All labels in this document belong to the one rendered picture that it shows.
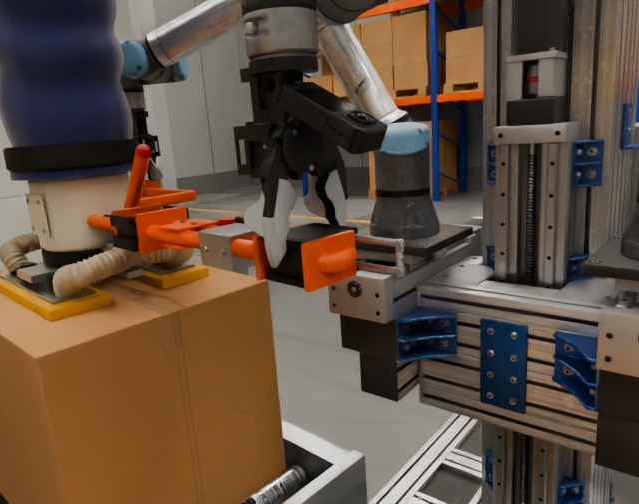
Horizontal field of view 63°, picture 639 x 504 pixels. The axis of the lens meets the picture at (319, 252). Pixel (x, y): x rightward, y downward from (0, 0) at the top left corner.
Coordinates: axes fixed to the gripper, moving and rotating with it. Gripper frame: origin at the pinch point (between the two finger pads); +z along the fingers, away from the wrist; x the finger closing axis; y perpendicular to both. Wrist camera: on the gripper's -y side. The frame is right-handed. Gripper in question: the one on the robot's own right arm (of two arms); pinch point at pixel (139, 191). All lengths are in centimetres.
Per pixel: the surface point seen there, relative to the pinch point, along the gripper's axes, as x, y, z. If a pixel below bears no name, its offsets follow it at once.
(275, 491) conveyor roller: -7, 53, 60
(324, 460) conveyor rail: 2, 59, 56
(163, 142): 131, -218, -10
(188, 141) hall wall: 558, -874, -2
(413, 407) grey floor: 114, 3, 115
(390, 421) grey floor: 98, 1, 115
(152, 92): 128, -218, -44
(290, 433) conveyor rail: 4, 46, 55
